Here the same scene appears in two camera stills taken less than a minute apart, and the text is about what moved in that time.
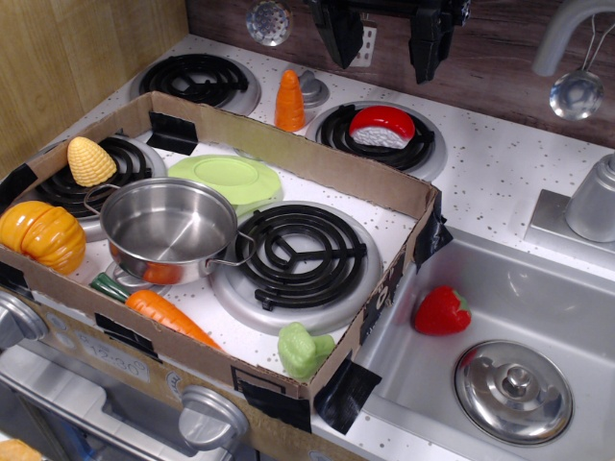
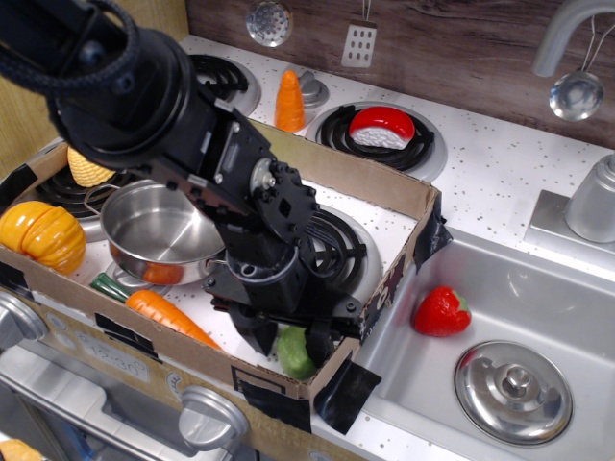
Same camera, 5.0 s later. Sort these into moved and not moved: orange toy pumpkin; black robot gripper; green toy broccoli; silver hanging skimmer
Moved: black robot gripper
Not moved: orange toy pumpkin; green toy broccoli; silver hanging skimmer
